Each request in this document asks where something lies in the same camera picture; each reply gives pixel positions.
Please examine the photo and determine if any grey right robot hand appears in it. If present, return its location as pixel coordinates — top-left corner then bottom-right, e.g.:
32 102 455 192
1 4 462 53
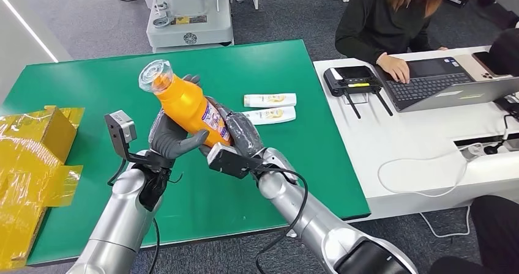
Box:
205 96 265 158

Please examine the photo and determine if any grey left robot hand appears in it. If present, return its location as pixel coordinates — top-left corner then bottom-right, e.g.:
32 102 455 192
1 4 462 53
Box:
147 74 210 160

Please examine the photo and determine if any orange detergent bottle clear cap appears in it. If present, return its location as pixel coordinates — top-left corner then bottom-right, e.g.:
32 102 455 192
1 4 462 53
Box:
138 59 233 148

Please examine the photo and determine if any white shampoo bottle gold cap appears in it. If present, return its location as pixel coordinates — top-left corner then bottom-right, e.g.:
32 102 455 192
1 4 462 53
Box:
244 106 297 126
244 93 297 108

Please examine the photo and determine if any white robot stand machine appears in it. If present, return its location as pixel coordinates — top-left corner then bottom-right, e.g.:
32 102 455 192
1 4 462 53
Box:
146 0 235 53

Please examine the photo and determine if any black remote controller with antennas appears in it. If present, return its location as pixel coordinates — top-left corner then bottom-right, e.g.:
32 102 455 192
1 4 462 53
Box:
323 65 394 120

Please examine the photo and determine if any yellow taped cardboard box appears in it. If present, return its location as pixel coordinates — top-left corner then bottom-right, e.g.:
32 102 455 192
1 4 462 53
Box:
0 105 85 271

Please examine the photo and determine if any person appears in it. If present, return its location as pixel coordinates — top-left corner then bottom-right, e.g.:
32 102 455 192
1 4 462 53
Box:
335 0 454 84
486 28 519 78

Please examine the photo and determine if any grey open laptop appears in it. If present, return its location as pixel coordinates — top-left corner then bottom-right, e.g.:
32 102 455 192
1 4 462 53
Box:
373 56 519 113

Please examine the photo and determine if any white charger adapter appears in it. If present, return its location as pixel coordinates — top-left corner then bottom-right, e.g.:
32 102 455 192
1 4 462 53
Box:
459 142 484 161

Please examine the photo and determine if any pale gold smartphone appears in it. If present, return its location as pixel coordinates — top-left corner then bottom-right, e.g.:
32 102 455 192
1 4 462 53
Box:
454 51 509 81

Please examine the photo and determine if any person's leg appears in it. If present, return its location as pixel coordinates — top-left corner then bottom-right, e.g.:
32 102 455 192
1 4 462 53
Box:
427 195 519 274

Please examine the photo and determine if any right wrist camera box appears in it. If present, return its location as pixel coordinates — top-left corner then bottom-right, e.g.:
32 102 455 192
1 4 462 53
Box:
206 142 265 180

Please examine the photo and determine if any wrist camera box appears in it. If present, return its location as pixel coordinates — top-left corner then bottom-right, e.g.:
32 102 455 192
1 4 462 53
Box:
206 142 265 180
104 109 138 162

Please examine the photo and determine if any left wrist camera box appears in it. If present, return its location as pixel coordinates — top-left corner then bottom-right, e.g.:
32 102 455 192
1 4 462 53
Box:
104 109 138 162

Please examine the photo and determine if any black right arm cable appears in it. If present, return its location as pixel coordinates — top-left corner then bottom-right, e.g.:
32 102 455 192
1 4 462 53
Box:
254 166 310 274

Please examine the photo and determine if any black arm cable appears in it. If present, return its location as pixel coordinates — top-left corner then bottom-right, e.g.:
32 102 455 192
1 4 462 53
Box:
254 166 310 274
106 158 162 274

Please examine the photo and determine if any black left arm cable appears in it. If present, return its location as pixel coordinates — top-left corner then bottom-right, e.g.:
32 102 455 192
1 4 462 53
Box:
106 158 162 274

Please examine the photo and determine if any white looped cable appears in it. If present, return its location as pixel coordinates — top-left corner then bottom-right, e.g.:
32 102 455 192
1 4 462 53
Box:
377 142 481 198

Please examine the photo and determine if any white hanging cable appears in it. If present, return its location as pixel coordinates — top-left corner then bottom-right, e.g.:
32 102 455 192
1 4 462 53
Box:
418 205 472 239

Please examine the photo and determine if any black plug with cable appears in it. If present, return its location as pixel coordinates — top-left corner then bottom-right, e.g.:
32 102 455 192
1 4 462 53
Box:
482 113 519 155

